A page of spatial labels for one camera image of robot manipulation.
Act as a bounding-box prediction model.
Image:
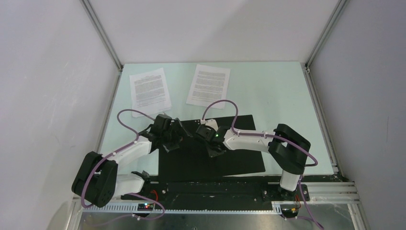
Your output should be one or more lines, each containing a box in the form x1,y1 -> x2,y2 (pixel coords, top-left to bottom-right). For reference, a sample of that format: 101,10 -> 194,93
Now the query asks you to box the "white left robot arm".
71,114 -> 191,208

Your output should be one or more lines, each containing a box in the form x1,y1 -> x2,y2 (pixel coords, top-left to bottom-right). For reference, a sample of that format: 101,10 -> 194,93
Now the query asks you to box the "red and black file folder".
158,115 -> 266,183

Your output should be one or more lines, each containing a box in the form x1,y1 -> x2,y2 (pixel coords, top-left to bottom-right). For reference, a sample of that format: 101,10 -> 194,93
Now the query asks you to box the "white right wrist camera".
200,119 -> 218,131

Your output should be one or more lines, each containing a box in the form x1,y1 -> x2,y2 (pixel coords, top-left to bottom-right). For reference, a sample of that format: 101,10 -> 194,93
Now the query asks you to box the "right aluminium corner post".
304,0 -> 350,71

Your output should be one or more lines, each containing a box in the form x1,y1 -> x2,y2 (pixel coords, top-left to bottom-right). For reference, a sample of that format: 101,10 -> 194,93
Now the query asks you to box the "aluminium corner post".
80,0 -> 123,71
304,0 -> 350,71

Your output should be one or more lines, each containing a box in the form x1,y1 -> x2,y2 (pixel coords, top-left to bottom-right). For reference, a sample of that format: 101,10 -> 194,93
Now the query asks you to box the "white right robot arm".
195,123 -> 311,200

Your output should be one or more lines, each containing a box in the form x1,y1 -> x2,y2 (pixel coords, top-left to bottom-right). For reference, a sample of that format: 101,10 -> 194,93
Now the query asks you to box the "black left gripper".
161,118 -> 191,152

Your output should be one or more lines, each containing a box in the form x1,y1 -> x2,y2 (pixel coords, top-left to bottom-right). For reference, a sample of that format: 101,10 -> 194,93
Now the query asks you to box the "right controller board with wires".
280,208 -> 300,220

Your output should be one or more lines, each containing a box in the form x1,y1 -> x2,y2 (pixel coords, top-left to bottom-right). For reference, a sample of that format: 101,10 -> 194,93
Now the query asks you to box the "aluminium front frame rail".
72,181 -> 361,215

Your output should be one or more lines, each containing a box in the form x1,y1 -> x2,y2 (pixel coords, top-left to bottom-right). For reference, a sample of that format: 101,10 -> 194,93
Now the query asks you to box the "printed paper sheet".
186,64 -> 231,107
129,68 -> 172,115

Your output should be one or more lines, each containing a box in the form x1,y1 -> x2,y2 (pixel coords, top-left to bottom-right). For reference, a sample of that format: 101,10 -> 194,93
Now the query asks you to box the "left controller board with LEDs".
137,203 -> 155,212

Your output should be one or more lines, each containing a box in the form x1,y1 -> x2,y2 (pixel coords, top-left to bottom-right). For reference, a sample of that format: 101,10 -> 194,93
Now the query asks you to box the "left aluminium corner post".
80,0 -> 123,71

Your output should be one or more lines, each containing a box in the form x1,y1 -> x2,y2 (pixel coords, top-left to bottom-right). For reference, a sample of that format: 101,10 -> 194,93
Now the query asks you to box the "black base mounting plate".
139,176 -> 310,212

